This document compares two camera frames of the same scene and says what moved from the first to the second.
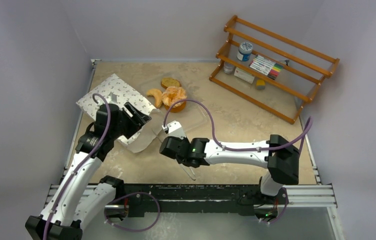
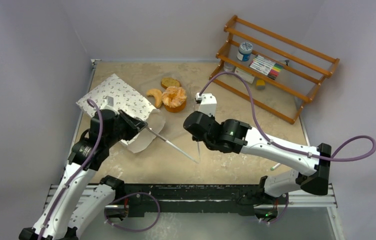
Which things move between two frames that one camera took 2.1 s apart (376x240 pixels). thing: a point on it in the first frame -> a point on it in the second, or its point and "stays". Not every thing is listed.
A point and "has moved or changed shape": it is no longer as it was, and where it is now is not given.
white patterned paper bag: [114, 91] stays
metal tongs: [187, 168] has moved or changed shape
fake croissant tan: [157, 96] stays
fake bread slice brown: [168, 82] stays
